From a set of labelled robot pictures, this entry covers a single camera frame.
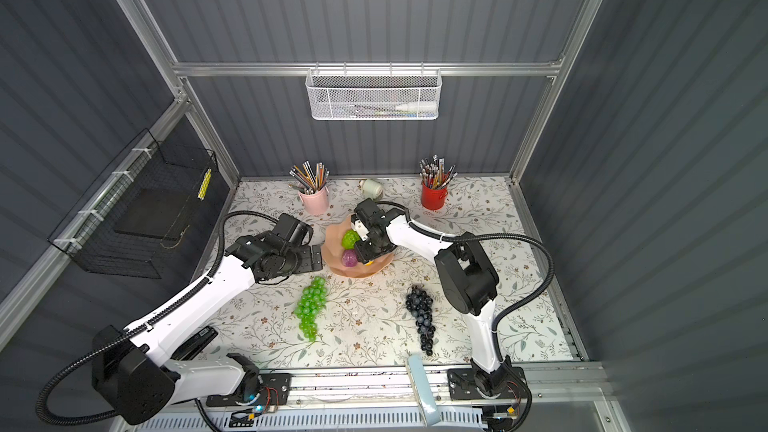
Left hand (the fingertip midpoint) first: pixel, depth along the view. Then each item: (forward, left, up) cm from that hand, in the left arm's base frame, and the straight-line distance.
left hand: (306, 261), depth 81 cm
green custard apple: (+11, -11, -7) cm, 17 cm away
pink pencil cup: (+28, +2, -8) cm, 29 cm away
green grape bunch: (-7, 0, -11) cm, 13 cm away
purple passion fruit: (+5, -11, -9) cm, 15 cm away
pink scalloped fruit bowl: (+10, -5, -11) cm, 16 cm away
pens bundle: (+29, -39, +3) cm, 49 cm away
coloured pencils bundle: (+35, +5, -3) cm, 36 cm away
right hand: (+6, -16, -10) cm, 20 cm away
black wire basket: (+6, +41, +13) cm, 43 cm away
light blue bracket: (-27, -28, -12) cm, 41 cm away
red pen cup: (+27, -40, -7) cm, 48 cm away
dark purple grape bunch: (-10, -30, -9) cm, 33 cm away
